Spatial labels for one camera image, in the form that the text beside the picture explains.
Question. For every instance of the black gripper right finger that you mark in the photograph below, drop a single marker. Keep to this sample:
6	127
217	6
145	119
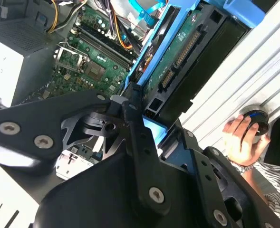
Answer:
208	190

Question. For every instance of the hard disk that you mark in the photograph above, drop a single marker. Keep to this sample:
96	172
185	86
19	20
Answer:
175	66

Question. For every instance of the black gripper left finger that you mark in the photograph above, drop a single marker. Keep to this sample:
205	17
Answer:
35	118

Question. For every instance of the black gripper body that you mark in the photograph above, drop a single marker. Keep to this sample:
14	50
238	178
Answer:
101	197

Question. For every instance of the person's hand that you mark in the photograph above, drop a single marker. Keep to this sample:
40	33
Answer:
242	147

